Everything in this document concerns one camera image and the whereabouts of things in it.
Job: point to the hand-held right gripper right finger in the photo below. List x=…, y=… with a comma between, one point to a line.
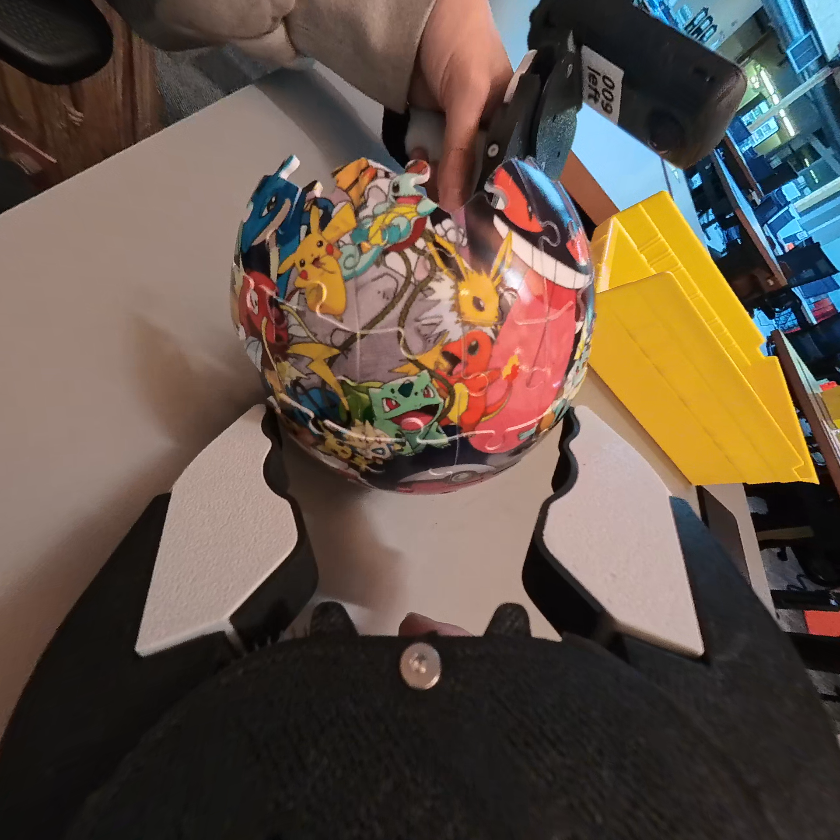
x=617, y=525

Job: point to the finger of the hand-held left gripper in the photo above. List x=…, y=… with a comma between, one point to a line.
x=554, y=118
x=508, y=111

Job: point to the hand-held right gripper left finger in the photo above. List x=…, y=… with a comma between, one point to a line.
x=216, y=525

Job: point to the colourful cartoon puzzle ball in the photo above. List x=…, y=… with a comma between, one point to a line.
x=420, y=328

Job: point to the person's left hand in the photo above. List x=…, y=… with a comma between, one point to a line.
x=459, y=92

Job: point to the person's right hand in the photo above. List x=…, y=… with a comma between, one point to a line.
x=433, y=625

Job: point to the yellow plastic bin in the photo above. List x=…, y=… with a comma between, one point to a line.
x=702, y=387
x=682, y=249

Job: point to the cluttered storage shelving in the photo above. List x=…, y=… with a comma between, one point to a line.
x=787, y=197

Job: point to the black office chair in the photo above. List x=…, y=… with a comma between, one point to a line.
x=46, y=36

